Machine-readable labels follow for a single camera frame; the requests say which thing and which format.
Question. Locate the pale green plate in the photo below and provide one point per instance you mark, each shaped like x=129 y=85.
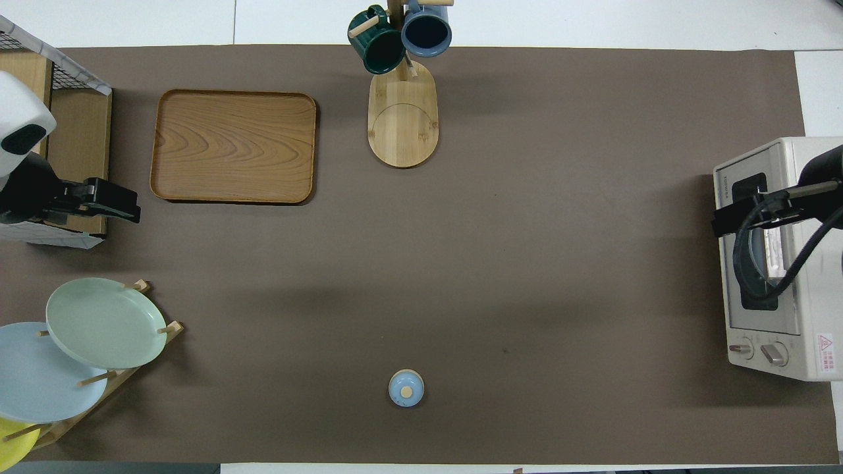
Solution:
x=105 y=322

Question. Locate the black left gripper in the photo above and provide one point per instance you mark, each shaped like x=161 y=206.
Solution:
x=26 y=191

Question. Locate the yellow plate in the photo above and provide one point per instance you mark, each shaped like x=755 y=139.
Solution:
x=13 y=447

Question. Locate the dark green ceramic mug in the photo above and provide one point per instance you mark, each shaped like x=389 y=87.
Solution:
x=379 y=49

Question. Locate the brown table mat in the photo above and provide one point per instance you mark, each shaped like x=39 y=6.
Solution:
x=560 y=230

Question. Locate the glass oven door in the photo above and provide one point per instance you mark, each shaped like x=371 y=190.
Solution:
x=728 y=296

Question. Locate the wooden mug tree stand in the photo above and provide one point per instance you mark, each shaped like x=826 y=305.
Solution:
x=402 y=125

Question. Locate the light blue racked plate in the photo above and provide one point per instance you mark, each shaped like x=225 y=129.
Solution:
x=39 y=382

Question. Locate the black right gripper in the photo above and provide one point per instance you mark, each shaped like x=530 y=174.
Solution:
x=826 y=172

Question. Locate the silver oven knob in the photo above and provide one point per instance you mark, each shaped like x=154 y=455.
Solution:
x=774 y=355
x=741 y=348

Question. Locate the blue ceramic mug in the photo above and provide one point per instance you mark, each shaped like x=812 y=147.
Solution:
x=427 y=31

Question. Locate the cream toaster oven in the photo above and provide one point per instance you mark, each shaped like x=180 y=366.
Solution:
x=816 y=316

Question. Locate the wooden plate rack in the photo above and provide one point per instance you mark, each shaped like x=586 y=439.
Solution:
x=172 y=328

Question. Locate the wooden serving tray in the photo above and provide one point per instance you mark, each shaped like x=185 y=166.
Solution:
x=234 y=145

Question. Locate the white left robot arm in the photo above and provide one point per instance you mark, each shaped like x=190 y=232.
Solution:
x=20 y=105

